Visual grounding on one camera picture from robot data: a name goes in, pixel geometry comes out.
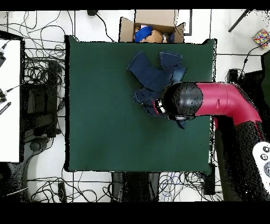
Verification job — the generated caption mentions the black equipment box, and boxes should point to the black equipment box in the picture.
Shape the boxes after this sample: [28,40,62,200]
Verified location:
[22,61,62,138]

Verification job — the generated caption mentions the blue cloth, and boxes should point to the blue cloth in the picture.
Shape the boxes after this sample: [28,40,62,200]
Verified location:
[134,26,153,43]

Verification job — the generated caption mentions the grey round stand foot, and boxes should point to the grey round stand foot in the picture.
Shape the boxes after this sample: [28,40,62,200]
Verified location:
[23,136,51,170]

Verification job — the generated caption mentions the dark green covered furniture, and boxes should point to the dark green covered furniture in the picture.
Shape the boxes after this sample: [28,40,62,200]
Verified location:
[261,50,270,98]

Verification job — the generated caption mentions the dark green table cloth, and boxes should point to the dark green table cloth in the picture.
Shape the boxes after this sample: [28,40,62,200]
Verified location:
[64,35,218,175]

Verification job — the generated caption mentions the black striped strap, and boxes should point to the black striped strap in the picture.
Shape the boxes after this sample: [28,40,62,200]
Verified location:
[0,101,12,116]

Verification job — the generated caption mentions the black cable tangle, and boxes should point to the black cable tangle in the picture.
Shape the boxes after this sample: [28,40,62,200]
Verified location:
[224,42,270,85]

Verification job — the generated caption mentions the tan cloth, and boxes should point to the tan cloth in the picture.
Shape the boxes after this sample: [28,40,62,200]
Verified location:
[145,29,164,43]

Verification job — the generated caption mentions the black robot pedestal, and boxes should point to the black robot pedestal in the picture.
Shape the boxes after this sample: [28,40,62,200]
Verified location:
[111,172,160,201]

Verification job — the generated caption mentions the white table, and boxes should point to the white table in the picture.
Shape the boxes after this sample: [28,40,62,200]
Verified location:
[0,39,22,163]

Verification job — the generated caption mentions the colourful patterned item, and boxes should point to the colourful patterned item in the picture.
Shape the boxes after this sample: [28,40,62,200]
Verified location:
[253,28,270,49]

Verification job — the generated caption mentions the multicoloured cable tangle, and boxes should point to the multicoloured cable tangle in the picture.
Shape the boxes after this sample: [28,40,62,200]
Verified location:
[159,171,223,201]

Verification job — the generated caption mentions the blue denim jeans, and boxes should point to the blue denim jeans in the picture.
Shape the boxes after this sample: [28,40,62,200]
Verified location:
[126,50,188,129]

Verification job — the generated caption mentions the brown cardboard box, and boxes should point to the brown cardboard box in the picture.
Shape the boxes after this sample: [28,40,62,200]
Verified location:
[119,9,186,43]

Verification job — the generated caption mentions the grey metal bar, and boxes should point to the grey metal bar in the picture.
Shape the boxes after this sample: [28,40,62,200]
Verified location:
[228,9,252,33]

